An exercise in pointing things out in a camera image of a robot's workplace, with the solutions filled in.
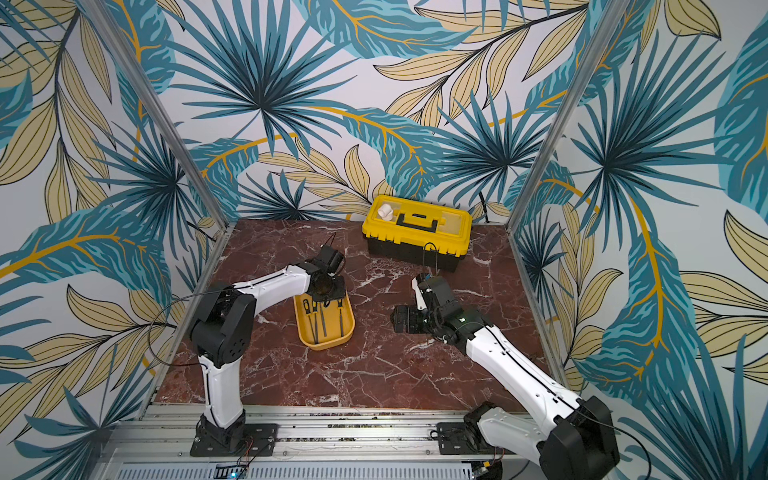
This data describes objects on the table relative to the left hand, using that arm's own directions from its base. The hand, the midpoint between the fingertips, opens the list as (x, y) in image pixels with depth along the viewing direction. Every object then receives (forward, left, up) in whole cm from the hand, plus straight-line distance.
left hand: (340, 295), depth 97 cm
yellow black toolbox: (+16, -25, +13) cm, 32 cm away
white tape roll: (+20, -14, +19) cm, 31 cm away
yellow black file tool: (-5, +10, -2) cm, 11 cm away
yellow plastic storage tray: (-8, -1, -2) cm, 9 cm away
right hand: (-13, -20, +11) cm, 26 cm away
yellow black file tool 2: (-11, +6, -2) cm, 13 cm away
